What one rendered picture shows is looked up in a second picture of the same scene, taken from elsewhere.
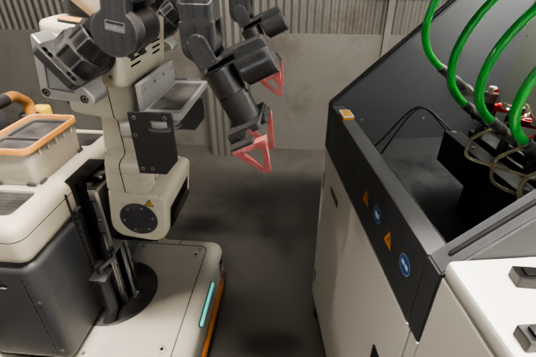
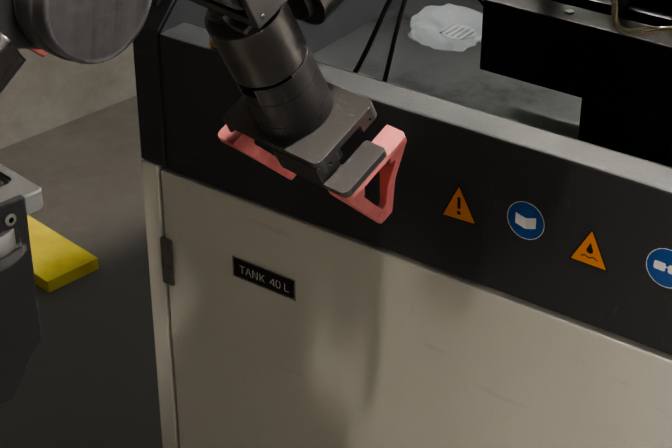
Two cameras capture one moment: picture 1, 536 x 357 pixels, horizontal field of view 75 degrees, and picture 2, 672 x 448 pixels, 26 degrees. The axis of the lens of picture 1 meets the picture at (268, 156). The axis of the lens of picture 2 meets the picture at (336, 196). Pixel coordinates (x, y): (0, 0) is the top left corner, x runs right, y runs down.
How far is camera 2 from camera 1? 0.78 m
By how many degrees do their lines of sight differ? 43
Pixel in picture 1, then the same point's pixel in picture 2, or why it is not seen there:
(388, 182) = (531, 140)
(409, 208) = (619, 163)
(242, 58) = not seen: outside the picture
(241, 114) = (319, 101)
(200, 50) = not seen: outside the picture
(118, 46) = (107, 31)
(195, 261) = not seen: outside the picture
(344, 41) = not seen: outside the picture
